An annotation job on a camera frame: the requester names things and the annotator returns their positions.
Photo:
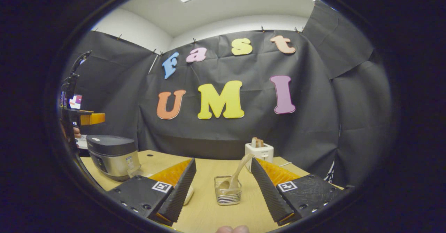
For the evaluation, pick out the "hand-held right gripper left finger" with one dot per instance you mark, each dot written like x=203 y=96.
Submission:
x=177 y=191

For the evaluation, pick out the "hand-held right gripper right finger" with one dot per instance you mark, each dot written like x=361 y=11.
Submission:
x=270 y=191

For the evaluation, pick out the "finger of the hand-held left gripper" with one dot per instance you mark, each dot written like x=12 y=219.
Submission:
x=90 y=118

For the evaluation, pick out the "wooden spoon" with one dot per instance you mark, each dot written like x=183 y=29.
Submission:
x=238 y=172

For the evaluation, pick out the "black silver rice cooker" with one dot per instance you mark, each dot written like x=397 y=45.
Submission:
x=111 y=156

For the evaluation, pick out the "computer monitor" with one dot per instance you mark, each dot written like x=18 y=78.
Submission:
x=75 y=101

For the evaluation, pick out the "white side table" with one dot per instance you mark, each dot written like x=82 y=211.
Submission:
x=83 y=142

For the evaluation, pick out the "white toaster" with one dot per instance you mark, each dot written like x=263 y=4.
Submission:
x=261 y=153

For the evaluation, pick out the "brown bread slice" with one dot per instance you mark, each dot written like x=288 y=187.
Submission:
x=258 y=142

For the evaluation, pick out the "black backdrop cloth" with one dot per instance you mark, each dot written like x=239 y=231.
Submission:
x=244 y=135

